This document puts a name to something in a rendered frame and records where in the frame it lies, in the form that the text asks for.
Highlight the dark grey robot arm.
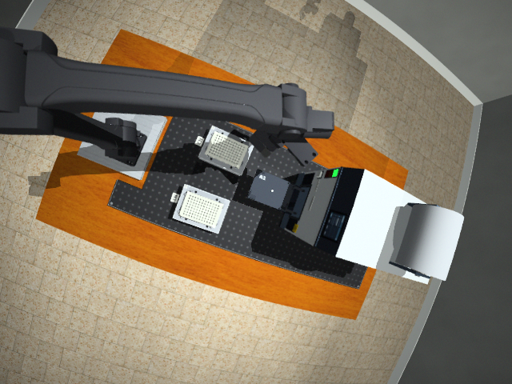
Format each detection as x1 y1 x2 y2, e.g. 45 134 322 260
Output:
0 26 334 167

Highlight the white cylinder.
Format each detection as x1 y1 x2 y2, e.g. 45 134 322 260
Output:
395 204 464 281

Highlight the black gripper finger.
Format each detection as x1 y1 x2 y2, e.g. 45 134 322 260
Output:
260 148 271 158

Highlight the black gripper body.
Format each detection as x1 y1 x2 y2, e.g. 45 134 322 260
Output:
249 130 277 152

